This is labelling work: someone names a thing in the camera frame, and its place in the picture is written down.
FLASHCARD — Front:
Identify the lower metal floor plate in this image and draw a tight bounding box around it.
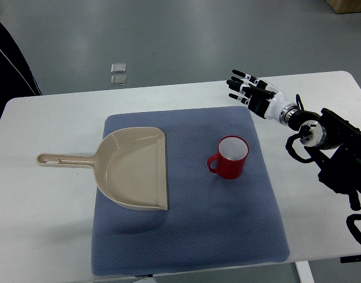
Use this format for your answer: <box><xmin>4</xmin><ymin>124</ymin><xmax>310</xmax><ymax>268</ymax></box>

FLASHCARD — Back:
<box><xmin>110</xmin><ymin>74</ymin><xmax>127</xmax><ymax>86</ymax></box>

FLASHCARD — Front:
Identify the beige plastic dustpan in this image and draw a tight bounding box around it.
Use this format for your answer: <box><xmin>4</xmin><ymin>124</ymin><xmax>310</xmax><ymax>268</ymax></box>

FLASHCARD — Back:
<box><xmin>37</xmin><ymin>127</ymin><xmax>169</xmax><ymax>210</ymax></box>

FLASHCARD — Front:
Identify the black chair at left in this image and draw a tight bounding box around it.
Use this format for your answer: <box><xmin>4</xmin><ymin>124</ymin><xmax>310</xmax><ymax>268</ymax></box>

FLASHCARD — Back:
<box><xmin>0</xmin><ymin>22</ymin><xmax>42</xmax><ymax>119</ymax></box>

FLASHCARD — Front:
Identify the metal floor plate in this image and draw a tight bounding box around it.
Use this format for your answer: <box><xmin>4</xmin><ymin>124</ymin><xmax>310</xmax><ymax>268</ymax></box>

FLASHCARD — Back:
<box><xmin>110</xmin><ymin>74</ymin><xmax>127</xmax><ymax>86</ymax></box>
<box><xmin>111</xmin><ymin>62</ymin><xmax>126</xmax><ymax>74</ymax></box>

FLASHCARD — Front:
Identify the white table leg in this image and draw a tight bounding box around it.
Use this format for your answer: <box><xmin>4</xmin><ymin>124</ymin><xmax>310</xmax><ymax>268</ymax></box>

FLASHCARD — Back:
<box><xmin>295</xmin><ymin>261</ymin><xmax>314</xmax><ymax>283</ymax></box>

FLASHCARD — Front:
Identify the blue textured mat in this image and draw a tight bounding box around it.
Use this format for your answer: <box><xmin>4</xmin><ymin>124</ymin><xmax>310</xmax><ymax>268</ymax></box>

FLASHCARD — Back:
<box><xmin>91</xmin><ymin>106</ymin><xmax>290</xmax><ymax>276</ymax></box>

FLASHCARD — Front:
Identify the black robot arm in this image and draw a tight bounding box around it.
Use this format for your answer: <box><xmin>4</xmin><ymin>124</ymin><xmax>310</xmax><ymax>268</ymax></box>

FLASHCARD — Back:
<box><xmin>284</xmin><ymin>96</ymin><xmax>361</xmax><ymax>245</ymax></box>

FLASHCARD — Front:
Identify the upper metal floor plate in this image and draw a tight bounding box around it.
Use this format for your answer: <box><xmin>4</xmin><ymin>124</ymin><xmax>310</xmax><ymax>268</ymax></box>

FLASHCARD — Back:
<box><xmin>111</xmin><ymin>62</ymin><xmax>126</xmax><ymax>74</ymax></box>

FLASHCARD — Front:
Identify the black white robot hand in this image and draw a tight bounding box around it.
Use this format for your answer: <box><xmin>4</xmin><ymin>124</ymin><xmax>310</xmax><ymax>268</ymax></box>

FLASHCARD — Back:
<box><xmin>227</xmin><ymin>70</ymin><xmax>300</xmax><ymax>124</ymax></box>

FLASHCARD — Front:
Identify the red cup white inside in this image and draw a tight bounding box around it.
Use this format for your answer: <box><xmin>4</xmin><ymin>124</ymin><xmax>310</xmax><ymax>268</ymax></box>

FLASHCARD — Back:
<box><xmin>207</xmin><ymin>136</ymin><xmax>250</xmax><ymax>180</ymax></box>

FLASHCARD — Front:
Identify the brown cardboard box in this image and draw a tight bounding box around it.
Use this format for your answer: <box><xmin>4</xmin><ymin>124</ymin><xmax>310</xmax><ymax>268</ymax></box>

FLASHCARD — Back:
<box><xmin>326</xmin><ymin>0</ymin><xmax>361</xmax><ymax>14</ymax></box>

